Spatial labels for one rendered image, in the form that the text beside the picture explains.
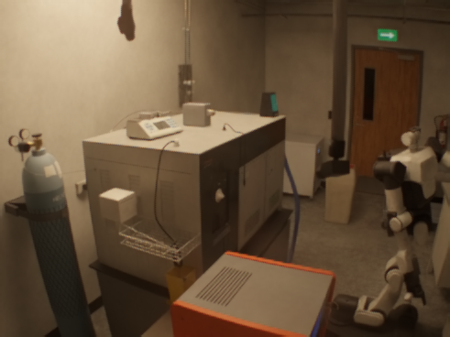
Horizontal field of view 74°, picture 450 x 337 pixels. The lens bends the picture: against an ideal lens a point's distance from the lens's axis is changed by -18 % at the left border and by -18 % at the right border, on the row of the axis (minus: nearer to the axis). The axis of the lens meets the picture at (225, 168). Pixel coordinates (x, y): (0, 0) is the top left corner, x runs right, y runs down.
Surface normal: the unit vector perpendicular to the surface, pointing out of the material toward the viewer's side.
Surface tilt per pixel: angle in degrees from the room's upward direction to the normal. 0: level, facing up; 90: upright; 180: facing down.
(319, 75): 90
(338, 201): 93
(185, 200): 90
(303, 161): 90
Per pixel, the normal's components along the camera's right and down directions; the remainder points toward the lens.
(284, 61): -0.43, 0.25
